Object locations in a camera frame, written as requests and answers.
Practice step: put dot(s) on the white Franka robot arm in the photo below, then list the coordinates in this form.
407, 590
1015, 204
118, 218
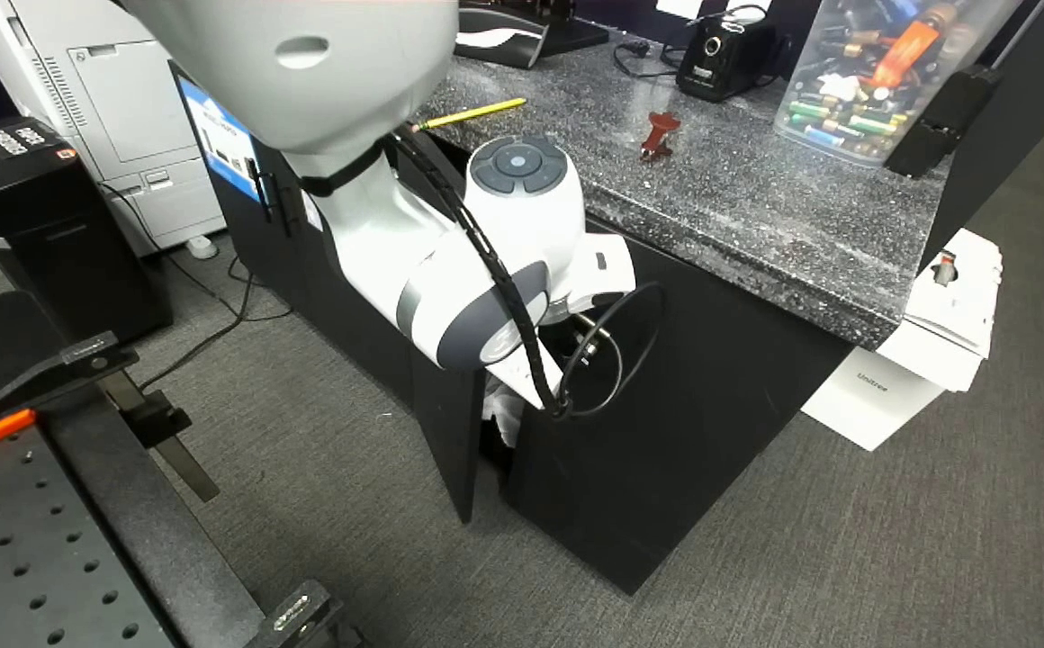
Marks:
308, 58

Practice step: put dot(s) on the black clamp orange trigger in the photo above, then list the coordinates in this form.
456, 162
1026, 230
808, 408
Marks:
20, 401

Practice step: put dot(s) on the black white stapler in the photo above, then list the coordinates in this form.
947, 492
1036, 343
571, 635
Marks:
498, 38

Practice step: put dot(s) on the white paper sheet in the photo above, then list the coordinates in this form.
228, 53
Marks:
864, 401

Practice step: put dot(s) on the black trash drawer front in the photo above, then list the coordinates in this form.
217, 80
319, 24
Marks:
282, 204

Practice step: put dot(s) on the black electric pencil sharpener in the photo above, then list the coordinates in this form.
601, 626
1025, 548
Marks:
721, 58

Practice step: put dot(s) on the white drawer label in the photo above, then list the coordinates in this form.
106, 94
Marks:
224, 142

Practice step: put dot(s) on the black box machine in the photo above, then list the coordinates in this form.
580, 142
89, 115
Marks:
54, 227

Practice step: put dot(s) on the black perforated robot table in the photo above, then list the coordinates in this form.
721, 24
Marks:
41, 553

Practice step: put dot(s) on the black table corner bracket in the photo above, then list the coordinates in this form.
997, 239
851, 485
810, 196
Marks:
308, 618

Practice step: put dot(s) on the white paper stack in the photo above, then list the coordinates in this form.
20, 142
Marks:
960, 319

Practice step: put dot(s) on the small black red figure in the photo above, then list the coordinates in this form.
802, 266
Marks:
944, 266

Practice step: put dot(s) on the yellow pencil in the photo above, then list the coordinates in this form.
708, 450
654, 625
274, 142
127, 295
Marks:
470, 115

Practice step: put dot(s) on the black cabinet granite counter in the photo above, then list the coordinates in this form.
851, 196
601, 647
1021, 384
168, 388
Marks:
688, 398

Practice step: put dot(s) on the black cabinet door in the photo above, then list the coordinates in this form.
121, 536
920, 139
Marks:
364, 336

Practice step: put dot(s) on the black hole punch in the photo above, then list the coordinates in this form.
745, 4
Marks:
574, 28

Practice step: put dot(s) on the white office printer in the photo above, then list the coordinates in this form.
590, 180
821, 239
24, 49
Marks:
112, 94

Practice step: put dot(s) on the small black flat device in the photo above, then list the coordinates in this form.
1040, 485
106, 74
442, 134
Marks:
942, 119

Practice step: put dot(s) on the small red object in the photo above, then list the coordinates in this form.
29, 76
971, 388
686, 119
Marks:
661, 130

